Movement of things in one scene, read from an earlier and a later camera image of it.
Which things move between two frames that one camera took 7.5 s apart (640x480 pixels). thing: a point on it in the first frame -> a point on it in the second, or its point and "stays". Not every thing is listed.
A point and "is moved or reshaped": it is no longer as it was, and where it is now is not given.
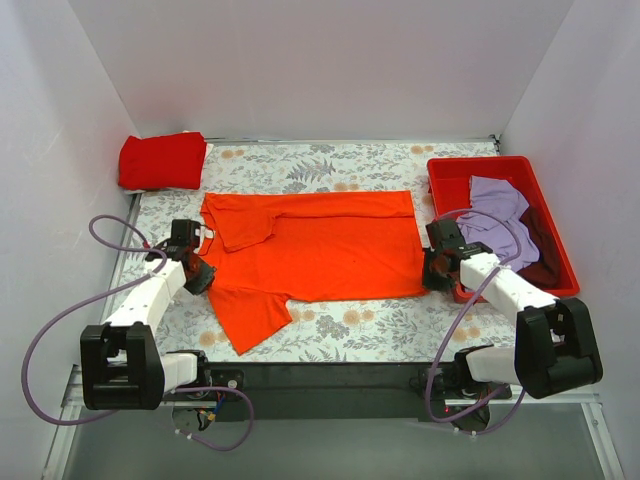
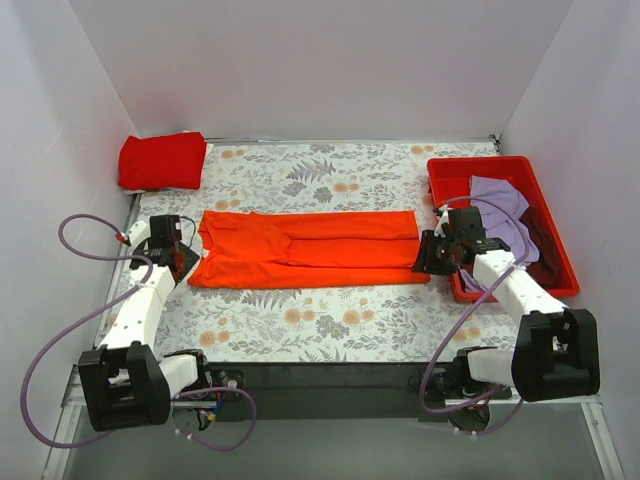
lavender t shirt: [495, 221] stays
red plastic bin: [449, 181] stays
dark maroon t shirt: [545, 272] stays
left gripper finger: [201, 278] -> [182, 258]
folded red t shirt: [162, 163] stays
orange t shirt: [271, 248] is moved or reshaped
